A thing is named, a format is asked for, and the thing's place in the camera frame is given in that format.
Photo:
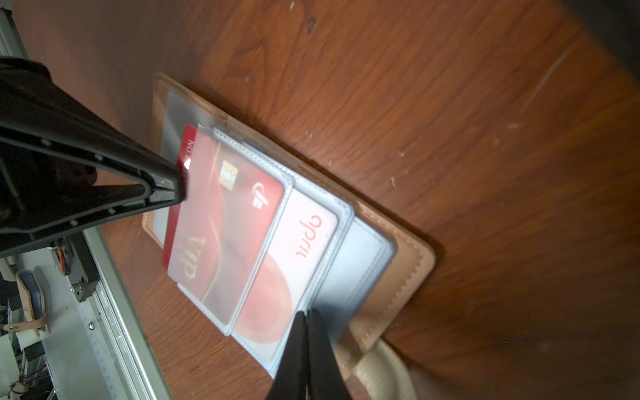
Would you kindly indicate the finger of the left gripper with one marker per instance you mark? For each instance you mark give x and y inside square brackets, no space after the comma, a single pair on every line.
[64,169]

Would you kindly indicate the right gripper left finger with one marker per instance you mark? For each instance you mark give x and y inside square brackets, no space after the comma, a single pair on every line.
[291,381]

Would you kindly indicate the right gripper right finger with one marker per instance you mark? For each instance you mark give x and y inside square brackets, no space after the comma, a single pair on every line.
[324,378]

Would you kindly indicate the tan leather card holder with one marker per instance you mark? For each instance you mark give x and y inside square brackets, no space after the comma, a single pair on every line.
[376,271]

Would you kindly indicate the red VIP credit card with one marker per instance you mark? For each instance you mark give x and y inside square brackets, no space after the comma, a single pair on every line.
[217,235]

